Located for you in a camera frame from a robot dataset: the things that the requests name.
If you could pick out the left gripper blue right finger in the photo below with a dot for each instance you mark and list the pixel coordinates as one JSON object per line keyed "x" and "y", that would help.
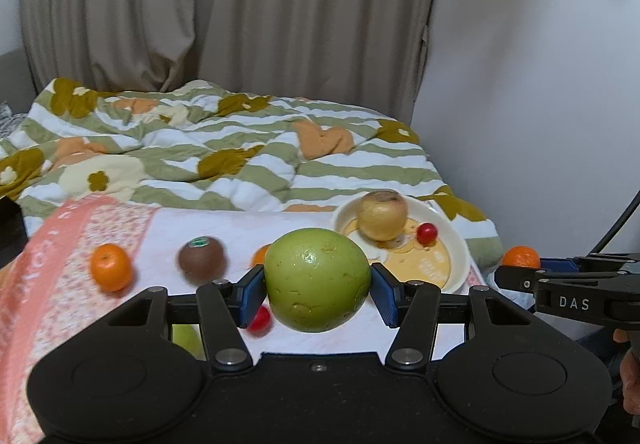
{"x": 411, "y": 307}

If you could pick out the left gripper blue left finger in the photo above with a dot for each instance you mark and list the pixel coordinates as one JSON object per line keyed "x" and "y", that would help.
{"x": 223, "y": 309}

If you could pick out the red cherry tomato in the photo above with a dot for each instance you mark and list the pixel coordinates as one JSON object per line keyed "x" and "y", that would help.
{"x": 426, "y": 234}
{"x": 261, "y": 322}

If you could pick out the green apple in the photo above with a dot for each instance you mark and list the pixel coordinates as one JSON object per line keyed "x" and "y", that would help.
{"x": 316, "y": 279}
{"x": 188, "y": 337}

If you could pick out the brown kiwi with sticker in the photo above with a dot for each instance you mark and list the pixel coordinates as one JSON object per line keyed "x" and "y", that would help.
{"x": 202, "y": 260}

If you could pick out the large orange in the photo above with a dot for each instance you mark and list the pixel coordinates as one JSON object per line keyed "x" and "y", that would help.
{"x": 258, "y": 257}

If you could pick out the small mandarin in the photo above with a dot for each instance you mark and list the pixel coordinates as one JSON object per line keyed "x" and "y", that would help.
{"x": 522, "y": 257}

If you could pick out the large yellowish red apple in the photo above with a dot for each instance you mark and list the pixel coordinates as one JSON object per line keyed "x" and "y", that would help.
{"x": 382, "y": 215}

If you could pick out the medium orange mandarin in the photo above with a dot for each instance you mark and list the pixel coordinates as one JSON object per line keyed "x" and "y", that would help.
{"x": 111, "y": 268}

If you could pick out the person's right hand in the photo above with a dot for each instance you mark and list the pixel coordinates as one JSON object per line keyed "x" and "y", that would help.
{"x": 629, "y": 373}

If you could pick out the cream bowl with bear print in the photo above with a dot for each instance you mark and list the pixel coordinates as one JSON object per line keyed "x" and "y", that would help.
{"x": 446, "y": 262}

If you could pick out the green striped floral blanket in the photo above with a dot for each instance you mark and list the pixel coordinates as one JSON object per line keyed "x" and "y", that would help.
{"x": 203, "y": 147}

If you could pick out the grey sofa backrest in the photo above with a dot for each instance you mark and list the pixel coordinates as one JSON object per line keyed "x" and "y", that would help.
{"x": 18, "y": 88}

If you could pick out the beige curtain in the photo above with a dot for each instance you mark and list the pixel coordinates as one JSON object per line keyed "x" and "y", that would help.
{"x": 365, "y": 52}

